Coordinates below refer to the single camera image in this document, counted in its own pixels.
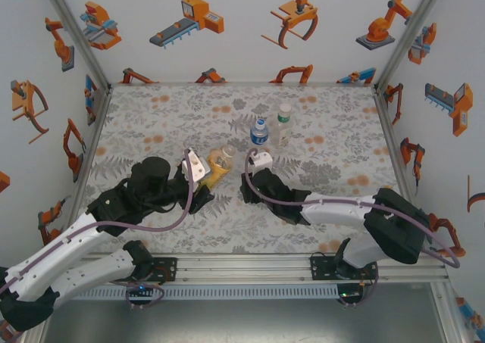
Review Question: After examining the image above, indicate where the yellow label plastic bottle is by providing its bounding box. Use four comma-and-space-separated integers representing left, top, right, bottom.
199, 144, 238, 191

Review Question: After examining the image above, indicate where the small blue label bottle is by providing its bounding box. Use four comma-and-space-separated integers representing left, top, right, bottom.
249, 117, 271, 148

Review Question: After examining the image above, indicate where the white green label bottle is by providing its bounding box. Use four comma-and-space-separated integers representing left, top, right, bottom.
273, 103, 294, 150

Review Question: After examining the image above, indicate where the floral patterned tablecloth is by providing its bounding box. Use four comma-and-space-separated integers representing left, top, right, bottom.
81, 83, 422, 255

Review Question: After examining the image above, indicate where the green circuit board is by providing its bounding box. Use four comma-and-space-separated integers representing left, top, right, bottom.
126, 281, 157, 302
338, 288, 365, 305

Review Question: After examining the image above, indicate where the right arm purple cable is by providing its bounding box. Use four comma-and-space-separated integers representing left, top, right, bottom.
243, 148, 462, 308

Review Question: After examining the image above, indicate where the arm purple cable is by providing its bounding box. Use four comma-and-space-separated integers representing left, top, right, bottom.
243, 148, 462, 308
0, 148, 196, 310

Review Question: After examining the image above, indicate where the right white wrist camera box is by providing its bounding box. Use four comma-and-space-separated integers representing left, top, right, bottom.
248, 151, 274, 173

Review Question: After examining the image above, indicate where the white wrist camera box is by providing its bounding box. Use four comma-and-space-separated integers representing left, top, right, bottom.
248, 151, 274, 173
180, 148, 211, 184

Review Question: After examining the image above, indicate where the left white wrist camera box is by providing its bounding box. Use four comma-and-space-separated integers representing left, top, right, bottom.
180, 148, 211, 184

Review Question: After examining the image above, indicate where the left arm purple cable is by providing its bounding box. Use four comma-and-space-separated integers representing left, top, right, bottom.
0, 148, 196, 310

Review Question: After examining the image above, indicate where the aluminium table side rail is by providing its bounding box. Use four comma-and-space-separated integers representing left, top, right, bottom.
56, 85, 114, 255
373, 87, 431, 253

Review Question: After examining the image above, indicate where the aluminium profile rail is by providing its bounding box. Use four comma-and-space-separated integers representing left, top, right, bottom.
36, 252, 451, 286

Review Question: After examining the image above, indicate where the slotted white cable duct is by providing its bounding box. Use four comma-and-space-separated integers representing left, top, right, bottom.
56, 285, 340, 301

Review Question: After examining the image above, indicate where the aluminium frame post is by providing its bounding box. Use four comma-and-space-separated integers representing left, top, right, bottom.
373, 0, 451, 92
39, 0, 114, 91

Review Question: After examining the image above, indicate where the aluminium frame leg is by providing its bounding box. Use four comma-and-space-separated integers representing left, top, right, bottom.
430, 282, 467, 343

